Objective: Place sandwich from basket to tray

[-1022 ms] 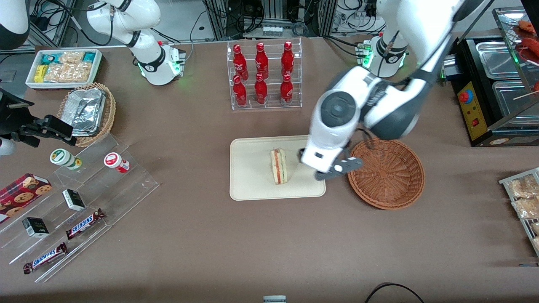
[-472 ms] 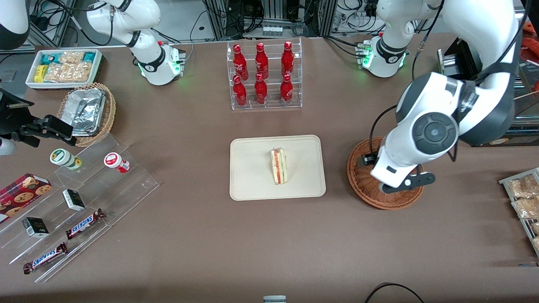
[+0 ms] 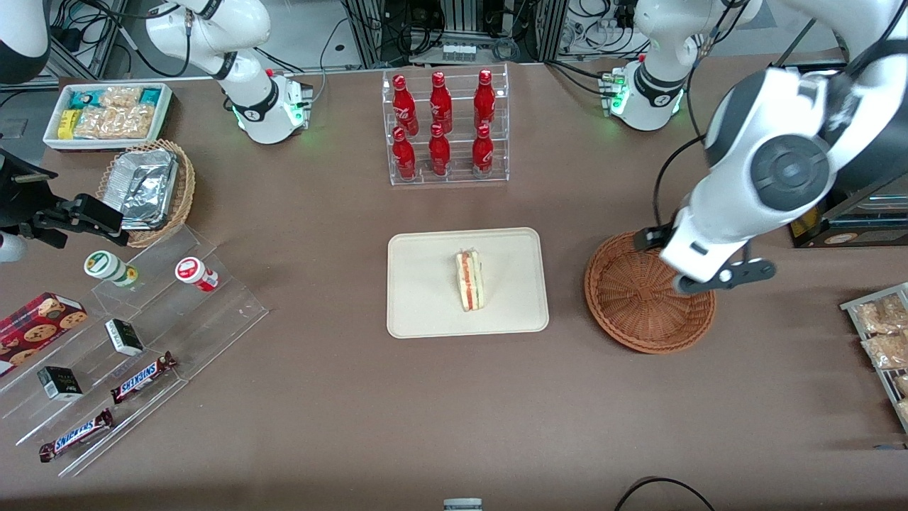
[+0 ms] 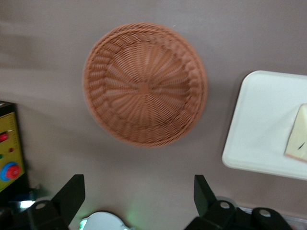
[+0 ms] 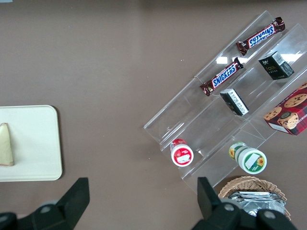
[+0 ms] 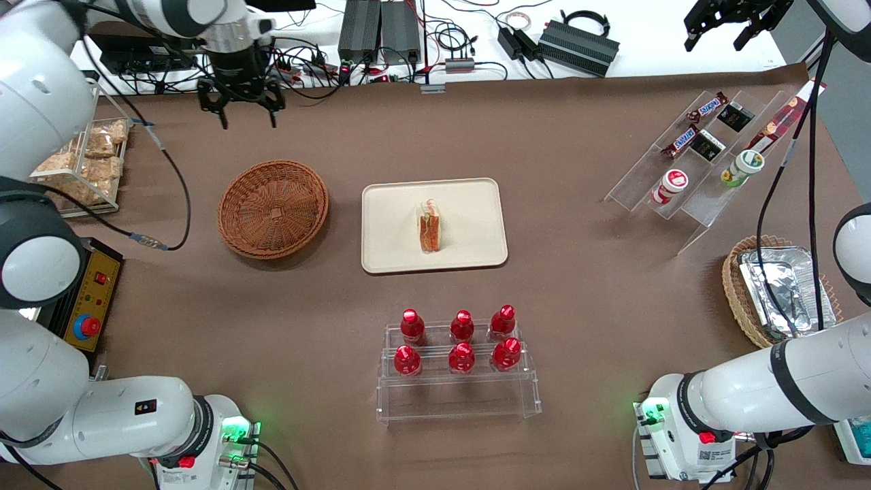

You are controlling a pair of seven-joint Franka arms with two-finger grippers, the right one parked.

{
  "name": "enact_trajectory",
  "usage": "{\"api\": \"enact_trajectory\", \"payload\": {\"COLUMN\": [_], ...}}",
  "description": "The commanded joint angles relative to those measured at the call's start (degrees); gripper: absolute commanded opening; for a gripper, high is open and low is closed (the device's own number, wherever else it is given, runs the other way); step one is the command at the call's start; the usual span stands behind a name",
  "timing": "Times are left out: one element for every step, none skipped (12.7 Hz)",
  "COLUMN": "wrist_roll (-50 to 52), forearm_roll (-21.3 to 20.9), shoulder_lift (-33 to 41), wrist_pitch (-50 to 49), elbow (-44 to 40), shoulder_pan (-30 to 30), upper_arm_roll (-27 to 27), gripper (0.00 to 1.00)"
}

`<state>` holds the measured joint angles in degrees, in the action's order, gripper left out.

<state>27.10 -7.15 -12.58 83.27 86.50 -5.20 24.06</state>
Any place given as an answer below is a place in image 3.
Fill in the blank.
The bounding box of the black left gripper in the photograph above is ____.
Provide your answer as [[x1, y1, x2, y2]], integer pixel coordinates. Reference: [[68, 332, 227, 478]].
[[633, 225, 675, 253]]

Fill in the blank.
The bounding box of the triangle sandwich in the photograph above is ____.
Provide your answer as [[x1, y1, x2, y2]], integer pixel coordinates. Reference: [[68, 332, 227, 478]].
[[455, 248, 488, 313]]

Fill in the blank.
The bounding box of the brown wicker basket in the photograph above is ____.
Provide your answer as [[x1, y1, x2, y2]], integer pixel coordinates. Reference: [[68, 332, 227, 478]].
[[585, 231, 717, 354]]

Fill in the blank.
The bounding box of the light wicker basket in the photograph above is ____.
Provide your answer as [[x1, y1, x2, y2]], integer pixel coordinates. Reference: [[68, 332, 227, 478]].
[[95, 138, 196, 249]]

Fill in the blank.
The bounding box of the tray of packaged snacks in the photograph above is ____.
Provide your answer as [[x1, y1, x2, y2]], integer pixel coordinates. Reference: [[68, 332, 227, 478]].
[[840, 282, 908, 434]]

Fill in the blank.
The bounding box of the beige plastic tray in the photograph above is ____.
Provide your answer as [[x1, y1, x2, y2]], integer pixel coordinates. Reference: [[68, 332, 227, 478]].
[[387, 227, 550, 339]]

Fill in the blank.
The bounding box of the green lid white bottle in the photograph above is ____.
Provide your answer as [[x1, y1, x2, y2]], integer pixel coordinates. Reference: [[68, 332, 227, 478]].
[[84, 251, 139, 288]]

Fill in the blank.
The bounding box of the aluminium foil container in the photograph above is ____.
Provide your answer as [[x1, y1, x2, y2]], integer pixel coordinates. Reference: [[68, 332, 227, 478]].
[[116, 148, 180, 230]]

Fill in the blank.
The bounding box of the large clear cracker bag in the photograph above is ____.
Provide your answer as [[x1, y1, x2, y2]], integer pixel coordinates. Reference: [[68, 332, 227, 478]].
[[74, 104, 156, 140]]

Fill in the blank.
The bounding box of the red lid white bottle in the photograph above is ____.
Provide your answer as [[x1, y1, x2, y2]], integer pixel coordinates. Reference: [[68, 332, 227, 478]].
[[175, 257, 220, 293]]

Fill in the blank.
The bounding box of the small clear cracker bag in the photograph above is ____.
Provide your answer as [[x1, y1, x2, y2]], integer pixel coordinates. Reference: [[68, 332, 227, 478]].
[[98, 86, 143, 109]]

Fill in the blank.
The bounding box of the white rectangular snack bin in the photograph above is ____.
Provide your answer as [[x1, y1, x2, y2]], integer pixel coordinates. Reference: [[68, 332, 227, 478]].
[[43, 82, 175, 153]]

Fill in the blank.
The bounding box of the small black box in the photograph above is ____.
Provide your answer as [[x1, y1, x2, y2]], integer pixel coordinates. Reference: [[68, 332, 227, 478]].
[[37, 366, 84, 402], [105, 319, 145, 357]]

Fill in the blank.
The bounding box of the red cookie box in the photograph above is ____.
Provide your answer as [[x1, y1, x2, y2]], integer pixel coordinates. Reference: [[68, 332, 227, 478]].
[[0, 292, 89, 378]]

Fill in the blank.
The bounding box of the clear acrylic stepped display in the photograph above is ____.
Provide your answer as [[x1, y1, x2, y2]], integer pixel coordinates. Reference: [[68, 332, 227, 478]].
[[0, 226, 270, 478]]

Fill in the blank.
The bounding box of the Snickers chocolate bar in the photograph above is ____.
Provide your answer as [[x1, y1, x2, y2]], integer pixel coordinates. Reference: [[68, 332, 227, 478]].
[[110, 351, 178, 405], [39, 407, 115, 463]]

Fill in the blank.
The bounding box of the red soda bottle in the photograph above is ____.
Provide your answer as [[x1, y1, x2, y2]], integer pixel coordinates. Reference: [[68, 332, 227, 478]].
[[472, 123, 494, 178], [474, 69, 497, 132], [428, 123, 451, 177], [392, 126, 417, 181], [430, 71, 453, 134], [392, 74, 420, 137]]

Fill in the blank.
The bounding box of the black and yellow machine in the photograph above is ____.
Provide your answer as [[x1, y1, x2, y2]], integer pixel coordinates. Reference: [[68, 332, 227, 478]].
[[779, 62, 908, 249]]

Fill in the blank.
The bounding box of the clear acrylic bottle rack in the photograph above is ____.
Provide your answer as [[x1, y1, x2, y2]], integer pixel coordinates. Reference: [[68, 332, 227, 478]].
[[382, 63, 510, 187]]

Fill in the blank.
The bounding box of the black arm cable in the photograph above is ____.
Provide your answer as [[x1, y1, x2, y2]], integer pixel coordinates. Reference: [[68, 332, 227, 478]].
[[651, 133, 709, 231]]

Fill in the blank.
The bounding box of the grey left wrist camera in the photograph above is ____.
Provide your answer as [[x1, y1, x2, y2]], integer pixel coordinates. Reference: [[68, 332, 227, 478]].
[[672, 258, 778, 297]]

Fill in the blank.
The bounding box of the aluminium frame post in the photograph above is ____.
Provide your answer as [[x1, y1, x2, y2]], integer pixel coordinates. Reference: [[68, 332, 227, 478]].
[[343, 0, 384, 69], [535, 0, 569, 64]]

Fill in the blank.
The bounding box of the black floor cable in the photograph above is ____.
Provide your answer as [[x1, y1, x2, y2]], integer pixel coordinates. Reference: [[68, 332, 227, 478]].
[[613, 476, 718, 511]]

